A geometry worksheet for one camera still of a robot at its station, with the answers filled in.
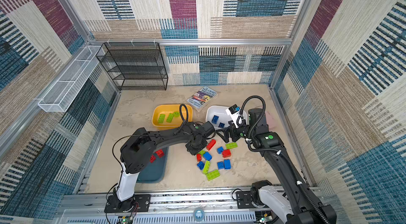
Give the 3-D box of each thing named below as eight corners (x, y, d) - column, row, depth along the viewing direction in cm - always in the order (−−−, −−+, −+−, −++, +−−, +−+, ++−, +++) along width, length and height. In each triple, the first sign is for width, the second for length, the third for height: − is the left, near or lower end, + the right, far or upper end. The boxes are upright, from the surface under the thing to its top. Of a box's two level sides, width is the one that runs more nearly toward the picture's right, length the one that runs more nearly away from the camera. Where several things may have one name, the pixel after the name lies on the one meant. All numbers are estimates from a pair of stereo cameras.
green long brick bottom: (208, 181, 82) (208, 180, 80) (205, 175, 83) (205, 173, 82) (220, 175, 83) (220, 174, 82) (217, 169, 85) (217, 168, 83)
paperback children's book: (186, 102, 113) (186, 99, 111) (206, 88, 123) (206, 85, 120) (198, 112, 108) (198, 109, 106) (218, 96, 117) (218, 93, 115)
